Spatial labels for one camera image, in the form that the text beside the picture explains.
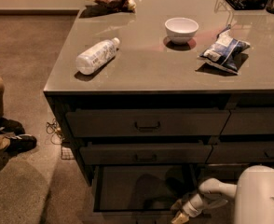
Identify dark drawer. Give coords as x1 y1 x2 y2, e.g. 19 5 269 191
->
65 108 229 137
222 107 274 135
199 163 274 182
207 141 274 164
79 142 212 165
92 164 200 224

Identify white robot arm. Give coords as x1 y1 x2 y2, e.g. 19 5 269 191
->
171 165 274 224

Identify dark counter cabinet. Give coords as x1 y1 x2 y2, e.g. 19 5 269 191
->
44 0 274 224

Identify blue white chip bag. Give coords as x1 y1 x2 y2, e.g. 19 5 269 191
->
199 24 251 75

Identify white plastic bottle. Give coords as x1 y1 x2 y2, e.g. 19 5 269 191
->
75 37 120 75

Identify black sneaker near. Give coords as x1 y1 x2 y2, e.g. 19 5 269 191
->
3 134 37 152

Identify black sneaker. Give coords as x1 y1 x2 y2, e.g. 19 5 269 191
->
0 118 25 135
3 134 37 152

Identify white ceramic bowl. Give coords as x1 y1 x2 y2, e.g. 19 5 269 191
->
165 17 199 45

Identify black sneaker far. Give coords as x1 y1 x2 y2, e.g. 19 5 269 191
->
0 118 25 135

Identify small wire rack floor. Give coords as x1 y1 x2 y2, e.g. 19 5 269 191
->
61 142 75 160

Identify tangled floor cables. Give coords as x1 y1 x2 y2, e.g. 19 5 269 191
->
45 118 63 146

